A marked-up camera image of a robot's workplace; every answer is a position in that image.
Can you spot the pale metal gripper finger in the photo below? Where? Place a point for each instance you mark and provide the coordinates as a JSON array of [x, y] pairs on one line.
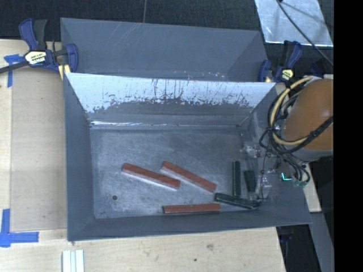
[[265, 184], [251, 150]]

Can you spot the dark green flat block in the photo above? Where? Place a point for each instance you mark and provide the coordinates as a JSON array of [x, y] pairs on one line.
[[234, 200], [236, 178]]

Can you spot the red-brown flat block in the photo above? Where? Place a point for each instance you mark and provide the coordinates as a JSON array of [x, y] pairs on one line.
[[150, 176], [189, 176], [191, 208]]

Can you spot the grey metal bin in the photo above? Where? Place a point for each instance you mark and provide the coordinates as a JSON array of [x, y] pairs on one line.
[[158, 152]]

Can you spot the pale wood flat board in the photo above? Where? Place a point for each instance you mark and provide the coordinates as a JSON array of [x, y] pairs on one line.
[[37, 152]]

